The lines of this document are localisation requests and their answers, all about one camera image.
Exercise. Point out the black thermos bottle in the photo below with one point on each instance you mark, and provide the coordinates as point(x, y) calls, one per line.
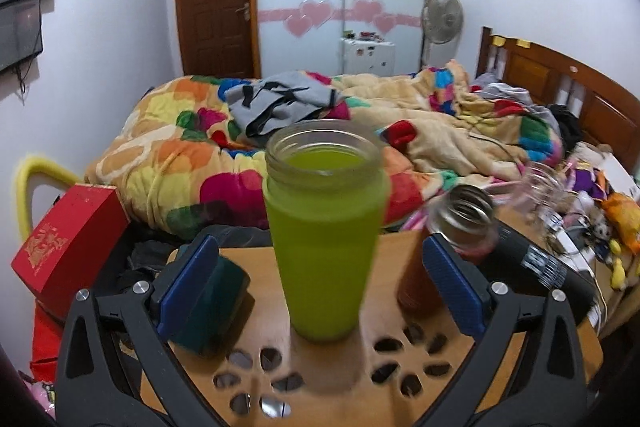
point(530, 270)

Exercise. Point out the yellow curved tube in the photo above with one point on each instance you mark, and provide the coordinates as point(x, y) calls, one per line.
point(35, 171)

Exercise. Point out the standing electric fan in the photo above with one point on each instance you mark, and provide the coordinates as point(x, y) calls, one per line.
point(442, 23)

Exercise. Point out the clear glass jar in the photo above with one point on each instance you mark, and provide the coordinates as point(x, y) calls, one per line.
point(537, 194)

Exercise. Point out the yellow duck toy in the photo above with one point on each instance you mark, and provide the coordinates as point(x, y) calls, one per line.
point(623, 264)

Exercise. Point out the colourful patchwork quilt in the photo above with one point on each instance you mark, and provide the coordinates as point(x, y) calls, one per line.
point(200, 150)

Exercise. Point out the purple dressed doll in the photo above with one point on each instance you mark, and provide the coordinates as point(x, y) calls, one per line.
point(581, 176)

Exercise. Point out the grey black garment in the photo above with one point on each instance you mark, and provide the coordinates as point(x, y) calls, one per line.
point(264, 106)

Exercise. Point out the white power strip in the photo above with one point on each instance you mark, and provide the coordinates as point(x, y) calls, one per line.
point(570, 245)

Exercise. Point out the small wall monitor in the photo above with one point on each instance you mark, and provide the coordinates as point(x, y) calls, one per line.
point(20, 33)

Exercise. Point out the wooden bed headboard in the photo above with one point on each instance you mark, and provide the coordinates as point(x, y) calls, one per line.
point(607, 112)

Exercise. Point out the green bottle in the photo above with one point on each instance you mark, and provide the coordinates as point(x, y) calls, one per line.
point(325, 231)

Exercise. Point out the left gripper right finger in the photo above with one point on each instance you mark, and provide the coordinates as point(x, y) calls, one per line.
point(548, 385)

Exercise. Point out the orange snack bag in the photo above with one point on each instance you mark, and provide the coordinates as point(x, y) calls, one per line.
point(624, 214)

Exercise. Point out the black clothing pile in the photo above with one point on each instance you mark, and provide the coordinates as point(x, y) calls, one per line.
point(570, 131)

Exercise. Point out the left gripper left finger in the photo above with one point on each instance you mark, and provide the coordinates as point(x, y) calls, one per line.
point(91, 387)

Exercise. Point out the red thermos bottle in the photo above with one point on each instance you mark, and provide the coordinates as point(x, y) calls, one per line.
point(465, 217)

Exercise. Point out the red gift box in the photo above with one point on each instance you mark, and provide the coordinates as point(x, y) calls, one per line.
point(70, 245)

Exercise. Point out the dark teal cup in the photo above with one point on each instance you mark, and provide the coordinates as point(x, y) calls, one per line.
point(211, 318)

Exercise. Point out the brown wooden door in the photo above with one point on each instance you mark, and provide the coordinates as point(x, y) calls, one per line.
point(214, 37)

